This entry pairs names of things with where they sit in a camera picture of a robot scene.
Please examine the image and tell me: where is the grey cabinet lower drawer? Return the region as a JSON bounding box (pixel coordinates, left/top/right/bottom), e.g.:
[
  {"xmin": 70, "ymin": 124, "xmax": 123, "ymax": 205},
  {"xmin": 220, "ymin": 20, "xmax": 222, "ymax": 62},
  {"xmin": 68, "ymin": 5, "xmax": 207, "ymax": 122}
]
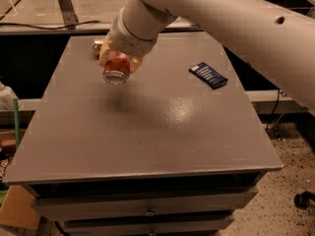
[{"xmin": 64, "ymin": 212, "xmax": 234, "ymax": 236}]

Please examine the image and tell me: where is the dark blue snack packet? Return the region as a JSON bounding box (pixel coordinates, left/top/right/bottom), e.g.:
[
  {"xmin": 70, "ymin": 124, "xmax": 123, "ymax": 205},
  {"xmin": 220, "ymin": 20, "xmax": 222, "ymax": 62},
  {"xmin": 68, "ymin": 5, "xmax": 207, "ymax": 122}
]
[{"xmin": 189, "ymin": 62, "xmax": 228, "ymax": 89}]

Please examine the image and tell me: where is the green pole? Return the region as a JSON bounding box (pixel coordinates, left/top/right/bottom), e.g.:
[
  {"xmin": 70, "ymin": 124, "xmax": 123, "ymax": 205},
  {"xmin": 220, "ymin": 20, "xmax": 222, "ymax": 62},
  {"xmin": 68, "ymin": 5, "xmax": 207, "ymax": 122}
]
[{"xmin": 13, "ymin": 98, "xmax": 20, "ymax": 149}]

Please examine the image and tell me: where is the grey cabinet drawer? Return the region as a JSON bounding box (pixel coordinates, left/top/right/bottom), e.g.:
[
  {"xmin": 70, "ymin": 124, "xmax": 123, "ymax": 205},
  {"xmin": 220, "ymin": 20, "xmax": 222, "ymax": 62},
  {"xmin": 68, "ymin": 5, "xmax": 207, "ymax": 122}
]
[
  {"xmin": 64, "ymin": 212, "xmax": 234, "ymax": 236},
  {"xmin": 31, "ymin": 187, "xmax": 258, "ymax": 221}
]

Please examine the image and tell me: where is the white plastic jug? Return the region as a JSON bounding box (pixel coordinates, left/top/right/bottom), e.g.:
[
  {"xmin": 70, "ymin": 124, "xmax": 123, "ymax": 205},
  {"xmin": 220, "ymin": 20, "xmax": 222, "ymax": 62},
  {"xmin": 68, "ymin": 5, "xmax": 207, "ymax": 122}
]
[{"xmin": 0, "ymin": 82, "xmax": 21, "ymax": 110}]

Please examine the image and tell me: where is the black chair caster wheel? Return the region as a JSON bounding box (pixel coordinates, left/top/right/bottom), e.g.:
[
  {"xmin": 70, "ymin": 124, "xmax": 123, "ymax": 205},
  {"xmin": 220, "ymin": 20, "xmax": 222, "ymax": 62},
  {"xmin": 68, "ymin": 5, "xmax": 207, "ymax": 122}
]
[{"xmin": 294, "ymin": 191, "xmax": 315, "ymax": 209}]

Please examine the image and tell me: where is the crumpled golden snack bag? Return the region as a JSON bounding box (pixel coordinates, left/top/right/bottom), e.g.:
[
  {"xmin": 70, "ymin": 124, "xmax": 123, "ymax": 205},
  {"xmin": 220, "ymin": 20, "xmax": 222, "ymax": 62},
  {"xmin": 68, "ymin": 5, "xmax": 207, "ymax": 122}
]
[{"xmin": 93, "ymin": 38, "xmax": 103, "ymax": 57}]

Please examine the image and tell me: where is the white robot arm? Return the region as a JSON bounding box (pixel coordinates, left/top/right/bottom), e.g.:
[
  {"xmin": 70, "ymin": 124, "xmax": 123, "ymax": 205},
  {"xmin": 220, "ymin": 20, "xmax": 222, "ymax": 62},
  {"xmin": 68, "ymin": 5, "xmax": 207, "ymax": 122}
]
[{"xmin": 99, "ymin": 0, "xmax": 315, "ymax": 114}]

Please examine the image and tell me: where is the red coke can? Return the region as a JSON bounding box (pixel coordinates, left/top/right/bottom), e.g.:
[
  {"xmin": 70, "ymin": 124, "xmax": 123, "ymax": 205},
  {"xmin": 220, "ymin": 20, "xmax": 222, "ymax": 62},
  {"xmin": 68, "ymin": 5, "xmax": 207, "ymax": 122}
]
[{"xmin": 102, "ymin": 57, "xmax": 130, "ymax": 85}]

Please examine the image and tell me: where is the grey cabinet top drawer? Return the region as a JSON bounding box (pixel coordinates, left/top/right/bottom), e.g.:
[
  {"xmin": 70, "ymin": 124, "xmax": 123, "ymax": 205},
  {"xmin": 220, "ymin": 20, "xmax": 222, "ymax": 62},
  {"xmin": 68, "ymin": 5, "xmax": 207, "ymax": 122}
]
[{"xmin": 31, "ymin": 187, "xmax": 258, "ymax": 221}]

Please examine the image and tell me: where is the black cable on ledge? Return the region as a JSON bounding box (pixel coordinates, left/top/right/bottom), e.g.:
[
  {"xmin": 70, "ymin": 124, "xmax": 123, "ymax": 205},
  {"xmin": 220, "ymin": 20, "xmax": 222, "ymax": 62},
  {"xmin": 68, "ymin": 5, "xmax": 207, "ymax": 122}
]
[{"xmin": 0, "ymin": 20, "xmax": 101, "ymax": 30}]

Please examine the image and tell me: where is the left metal window bracket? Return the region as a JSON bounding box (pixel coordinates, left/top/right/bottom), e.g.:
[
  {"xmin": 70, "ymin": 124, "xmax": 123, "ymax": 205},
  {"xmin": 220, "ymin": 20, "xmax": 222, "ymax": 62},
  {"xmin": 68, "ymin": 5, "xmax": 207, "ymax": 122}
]
[{"xmin": 57, "ymin": 0, "xmax": 79, "ymax": 30}]

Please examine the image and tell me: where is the brown cardboard box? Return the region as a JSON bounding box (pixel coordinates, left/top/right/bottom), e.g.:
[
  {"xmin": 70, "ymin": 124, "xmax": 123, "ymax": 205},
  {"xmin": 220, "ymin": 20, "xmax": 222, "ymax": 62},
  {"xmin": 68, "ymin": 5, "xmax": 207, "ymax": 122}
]
[{"xmin": 0, "ymin": 186, "xmax": 41, "ymax": 230}]

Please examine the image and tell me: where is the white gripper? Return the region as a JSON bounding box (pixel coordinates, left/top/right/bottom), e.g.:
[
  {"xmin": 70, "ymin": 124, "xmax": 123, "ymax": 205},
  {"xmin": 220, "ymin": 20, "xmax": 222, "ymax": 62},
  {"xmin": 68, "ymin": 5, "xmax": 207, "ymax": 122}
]
[{"xmin": 98, "ymin": 8, "xmax": 158, "ymax": 74}]

